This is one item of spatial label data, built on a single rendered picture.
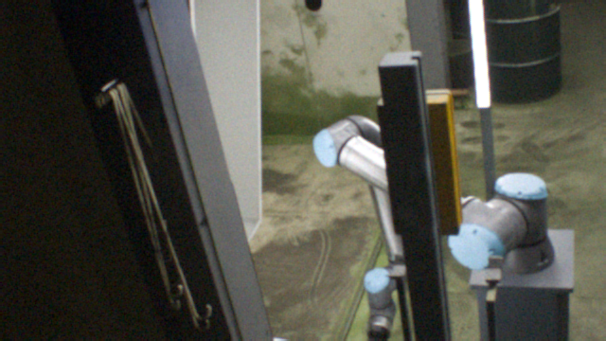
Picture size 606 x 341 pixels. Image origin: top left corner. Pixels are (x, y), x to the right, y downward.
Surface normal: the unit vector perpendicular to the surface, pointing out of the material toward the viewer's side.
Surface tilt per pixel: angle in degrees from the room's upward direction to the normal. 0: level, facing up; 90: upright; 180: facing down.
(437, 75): 90
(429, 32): 90
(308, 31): 90
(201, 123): 90
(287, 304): 0
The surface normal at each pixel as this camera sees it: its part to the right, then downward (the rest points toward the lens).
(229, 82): -0.25, 0.49
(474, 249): -0.65, 0.47
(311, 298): -0.18, -0.87
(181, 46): 0.94, 0.00
